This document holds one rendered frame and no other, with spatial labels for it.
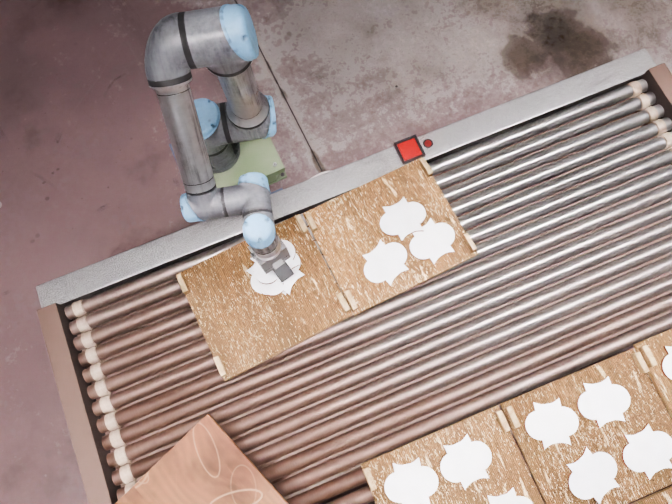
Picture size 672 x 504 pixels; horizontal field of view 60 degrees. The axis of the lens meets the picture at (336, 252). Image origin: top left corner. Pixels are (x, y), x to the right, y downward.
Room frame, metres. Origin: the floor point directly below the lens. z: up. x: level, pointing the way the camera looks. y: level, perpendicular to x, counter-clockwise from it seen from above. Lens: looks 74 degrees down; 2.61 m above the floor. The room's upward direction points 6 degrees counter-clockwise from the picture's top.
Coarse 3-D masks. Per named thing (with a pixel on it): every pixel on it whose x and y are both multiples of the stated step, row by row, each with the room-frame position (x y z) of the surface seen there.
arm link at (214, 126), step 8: (200, 104) 0.86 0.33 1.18; (208, 104) 0.86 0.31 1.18; (216, 104) 0.86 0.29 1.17; (224, 104) 0.87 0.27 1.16; (200, 112) 0.84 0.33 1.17; (208, 112) 0.83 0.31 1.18; (216, 112) 0.83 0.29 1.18; (224, 112) 0.84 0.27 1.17; (200, 120) 0.81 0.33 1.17; (208, 120) 0.81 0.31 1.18; (216, 120) 0.81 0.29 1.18; (224, 120) 0.81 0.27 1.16; (208, 128) 0.79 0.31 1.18; (216, 128) 0.79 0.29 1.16; (224, 128) 0.80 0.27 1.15; (208, 136) 0.77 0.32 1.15; (216, 136) 0.78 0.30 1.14; (224, 136) 0.78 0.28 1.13; (208, 144) 0.77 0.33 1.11; (216, 144) 0.77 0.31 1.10; (224, 144) 0.78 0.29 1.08; (208, 152) 0.77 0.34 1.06; (216, 152) 0.78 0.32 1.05
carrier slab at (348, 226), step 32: (416, 160) 0.74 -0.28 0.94; (352, 192) 0.65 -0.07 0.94; (384, 192) 0.64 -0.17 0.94; (416, 192) 0.63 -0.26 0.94; (320, 224) 0.56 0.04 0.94; (352, 224) 0.55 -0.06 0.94; (448, 224) 0.52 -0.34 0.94; (352, 256) 0.45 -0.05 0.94; (448, 256) 0.42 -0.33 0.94; (352, 288) 0.35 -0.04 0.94; (384, 288) 0.34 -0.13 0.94
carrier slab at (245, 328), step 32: (288, 224) 0.57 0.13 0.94; (224, 256) 0.49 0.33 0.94; (320, 256) 0.46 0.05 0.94; (192, 288) 0.40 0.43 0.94; (224, 288) 0.39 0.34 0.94; (320, 288) 0.36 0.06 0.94; (224, 320) 0.30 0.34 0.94; (256, 320) 0.29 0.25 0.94; (288, 320) 0.28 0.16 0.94; (320, 320) 0.27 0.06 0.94; (224, 352) 0.21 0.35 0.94; (256, 352) 0.20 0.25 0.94
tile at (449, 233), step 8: (432, 224) 0.52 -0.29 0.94; (440, 224) 0.52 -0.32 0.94; (416, 232) 0.50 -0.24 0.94; (424, 232) 0.50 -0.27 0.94; (432, 232) 0.50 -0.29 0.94; (440, 232) 0.49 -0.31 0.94; (448, 232) 0.49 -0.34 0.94; (416, 240) 0.48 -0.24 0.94; (424, 240) 0.47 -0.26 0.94; (432, 240) 0.47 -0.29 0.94; (440, 240) 0.47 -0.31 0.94; (448, 240) 0.47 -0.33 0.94; (416, 248) 0.45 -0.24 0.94; (424, 248) 0.45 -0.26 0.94; (432, 248) 0.45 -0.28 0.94; (440, 248) 0.45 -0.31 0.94; (448, 248) 0.44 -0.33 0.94; (416, 256) 0.43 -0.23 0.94; (424, 256) 0.43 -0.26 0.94; (432, 256) 0.42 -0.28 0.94; (440, 256) 0.42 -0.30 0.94
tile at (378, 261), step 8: (376, 248) 0.47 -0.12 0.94; (384, 248) 0.46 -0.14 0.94; (392, 248) 0.46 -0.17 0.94; (400, 248) 0.46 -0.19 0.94; (368, 256) 0.44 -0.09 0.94; (376, 256) 0.44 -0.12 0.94; (384, 256) 0.44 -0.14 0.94; (392, 256) 0.44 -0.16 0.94; (400, 256) 0.43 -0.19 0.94; (368, 264) 0.42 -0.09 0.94; (376, 264) 0.42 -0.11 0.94; (384, 264) 0.41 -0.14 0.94; (392, 264) 0.41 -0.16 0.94; (400, 264) 0.41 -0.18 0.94; (368, 272) 0.40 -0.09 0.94; (376, 272) 0.39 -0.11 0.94; (384, 272) 0.39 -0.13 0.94; (392, 272) 0.39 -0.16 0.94; (400, 272) 0.39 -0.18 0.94; (376, 280) 0.37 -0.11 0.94; (384, 280) 0.37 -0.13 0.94; (392, 280) 0.36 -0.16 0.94
